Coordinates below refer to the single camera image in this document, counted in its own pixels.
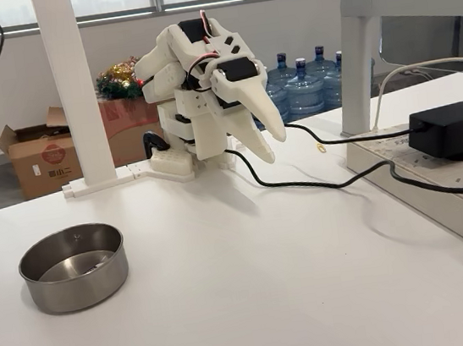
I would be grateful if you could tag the red cardboard box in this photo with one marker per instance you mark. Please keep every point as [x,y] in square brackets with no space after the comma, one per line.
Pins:
[123,127]

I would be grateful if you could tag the open brown cardboard box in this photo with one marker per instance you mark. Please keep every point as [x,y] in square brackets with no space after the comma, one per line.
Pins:
[39,168]

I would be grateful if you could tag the round metal bowl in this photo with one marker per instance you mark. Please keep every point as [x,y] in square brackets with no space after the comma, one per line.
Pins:
[76,291]

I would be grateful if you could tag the yellow paper clip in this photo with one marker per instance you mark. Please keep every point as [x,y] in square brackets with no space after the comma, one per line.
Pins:
[321,148]

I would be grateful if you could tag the black table clamp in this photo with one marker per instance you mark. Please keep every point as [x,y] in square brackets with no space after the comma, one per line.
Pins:
[150,139]

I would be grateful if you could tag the white power strip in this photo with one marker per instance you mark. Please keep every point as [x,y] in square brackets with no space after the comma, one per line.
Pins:
[373,150]

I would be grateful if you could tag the tinsel christmas wreath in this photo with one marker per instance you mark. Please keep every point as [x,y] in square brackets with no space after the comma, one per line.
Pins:
[117,81]

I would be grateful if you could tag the black power adapter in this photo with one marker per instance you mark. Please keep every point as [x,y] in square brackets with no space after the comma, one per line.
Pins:
[448,131]

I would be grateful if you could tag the white camera stand post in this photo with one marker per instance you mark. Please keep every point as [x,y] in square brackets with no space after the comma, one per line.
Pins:
[72,96]

